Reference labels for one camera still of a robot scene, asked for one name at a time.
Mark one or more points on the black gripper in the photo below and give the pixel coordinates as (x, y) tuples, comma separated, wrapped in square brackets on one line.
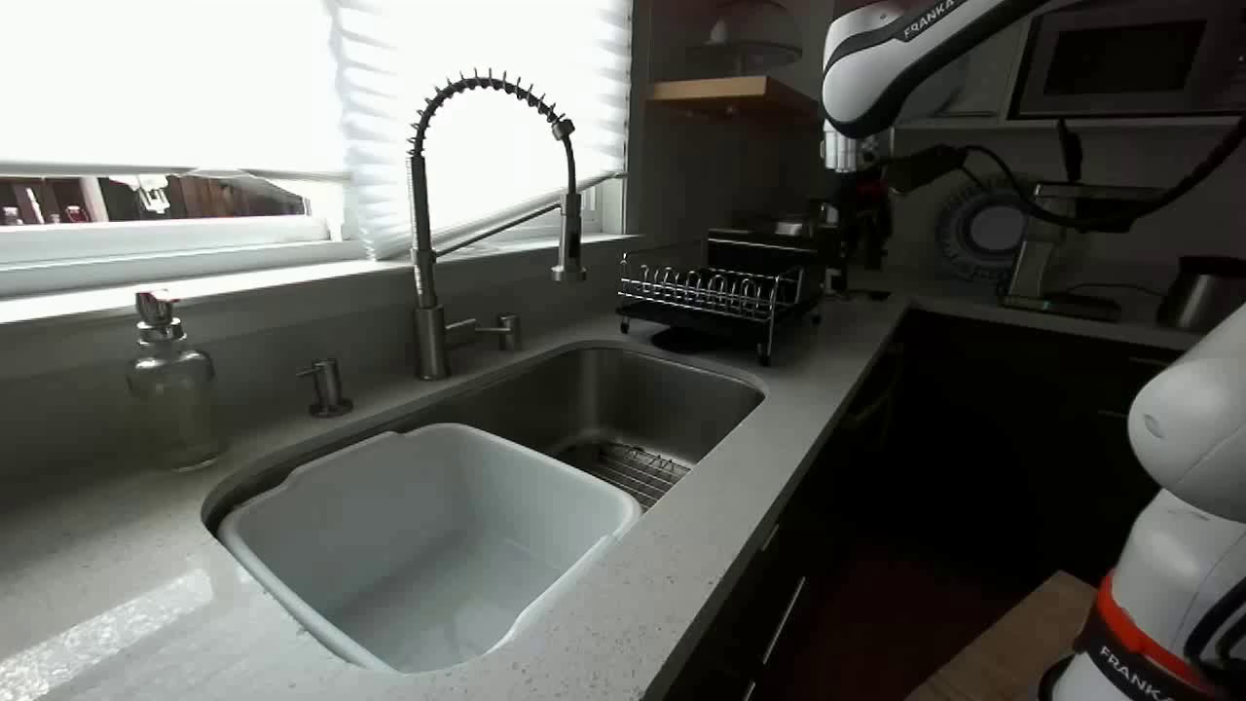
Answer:
[(857, 219)]

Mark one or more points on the chrome spring pull-down faucet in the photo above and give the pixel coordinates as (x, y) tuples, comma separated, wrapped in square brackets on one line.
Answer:
[(426, 258)]

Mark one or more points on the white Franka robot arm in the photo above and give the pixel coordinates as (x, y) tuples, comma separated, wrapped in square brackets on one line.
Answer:
[(882, 58)]

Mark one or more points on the round white ribbed plate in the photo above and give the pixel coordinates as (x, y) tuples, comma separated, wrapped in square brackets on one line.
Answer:
[(980, 231)]

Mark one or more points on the grey countertop appliance stand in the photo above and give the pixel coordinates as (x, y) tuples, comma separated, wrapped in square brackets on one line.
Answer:
[(1037, 258)]

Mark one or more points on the dark bowl on shelf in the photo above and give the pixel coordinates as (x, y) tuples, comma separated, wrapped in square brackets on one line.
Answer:
[(743, 47)]

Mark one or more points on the dark lower kitchen cabinets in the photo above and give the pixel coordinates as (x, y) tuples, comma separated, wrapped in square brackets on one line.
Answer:
[(988, 470)]

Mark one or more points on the stainless steel undermount sink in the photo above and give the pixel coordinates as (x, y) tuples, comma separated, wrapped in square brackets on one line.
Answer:
[(625, 393)]

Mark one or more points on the built-in microwave oven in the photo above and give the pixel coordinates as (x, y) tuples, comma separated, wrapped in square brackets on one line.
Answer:
[(1124, 58)]

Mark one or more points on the metal sink bottom grid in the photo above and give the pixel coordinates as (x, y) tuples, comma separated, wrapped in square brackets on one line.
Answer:
[(628, 466)]

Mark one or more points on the dark metal pot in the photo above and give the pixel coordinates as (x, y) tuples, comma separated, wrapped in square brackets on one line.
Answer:
[(1203, 293)]

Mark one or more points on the white window blind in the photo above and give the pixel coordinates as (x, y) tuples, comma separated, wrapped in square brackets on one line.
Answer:
[(492, 143)]

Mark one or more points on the white plastic wash basin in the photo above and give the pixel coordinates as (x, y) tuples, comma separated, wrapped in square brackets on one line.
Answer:
[(429, 540)]

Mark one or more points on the small chrome sink button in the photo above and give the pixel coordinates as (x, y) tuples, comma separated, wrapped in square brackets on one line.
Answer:
[(330, 388)]

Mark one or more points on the glass soap dispenser bottle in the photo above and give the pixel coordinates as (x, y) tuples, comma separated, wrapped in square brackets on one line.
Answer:
[(168, 392)]

